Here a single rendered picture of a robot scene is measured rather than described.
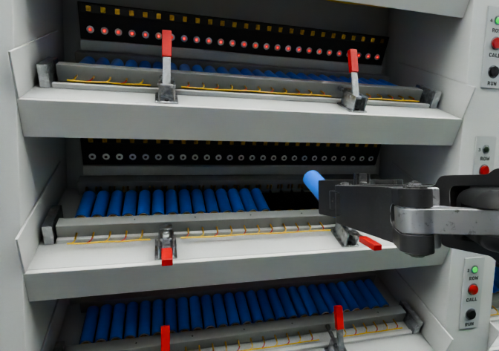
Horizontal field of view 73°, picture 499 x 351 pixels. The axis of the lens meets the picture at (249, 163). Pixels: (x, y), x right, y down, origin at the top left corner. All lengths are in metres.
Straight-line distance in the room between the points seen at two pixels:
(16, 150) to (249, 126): 0.27
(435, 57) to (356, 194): 0.51
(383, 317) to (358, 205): 0.52
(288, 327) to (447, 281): 0.27
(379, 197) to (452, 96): 0.48
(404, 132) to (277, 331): 0.37
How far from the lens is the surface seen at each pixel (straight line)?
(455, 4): 0.65
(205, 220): 0.49
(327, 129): 0.49
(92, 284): 0.48
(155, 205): 0.53
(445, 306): 0.68
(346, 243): 0.53
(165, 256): 0.40
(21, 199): 0.46
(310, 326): 0.63
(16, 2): 0.48
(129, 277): 0.47
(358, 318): 0.67
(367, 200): 0.18
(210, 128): 0.44
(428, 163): 0.67
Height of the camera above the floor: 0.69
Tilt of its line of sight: 5 degrees down
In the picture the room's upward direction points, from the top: 2 degrees clockwise
